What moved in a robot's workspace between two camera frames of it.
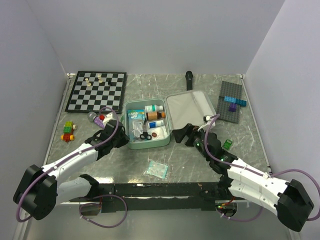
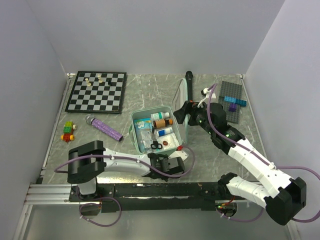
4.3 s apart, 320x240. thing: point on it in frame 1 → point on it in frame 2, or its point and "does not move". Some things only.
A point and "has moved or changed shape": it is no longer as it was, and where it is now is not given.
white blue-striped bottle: x=154 y=124 → x=160 y=132
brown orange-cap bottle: x=153 y=116 → x=162 y=123
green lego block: x=68 y=127 does not move
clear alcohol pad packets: x=136 y=127 → x=146 y=139
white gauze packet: x=161 y=131 → x=168 y=141
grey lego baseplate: x=228 y=89 does not move
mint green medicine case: x=149 y=122 has moved or changed shape
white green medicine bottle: x=152 y=108 → x=159 y=115
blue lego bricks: x=240 y=102 does not move
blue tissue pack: x=138 y=114 → x=142 y=125
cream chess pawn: x=88 y=84 does not move
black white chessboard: x=94 y=90 does not move
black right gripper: x=190 y=130 → x=181 y=114
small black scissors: x=145 y=135 → x=155 y=145
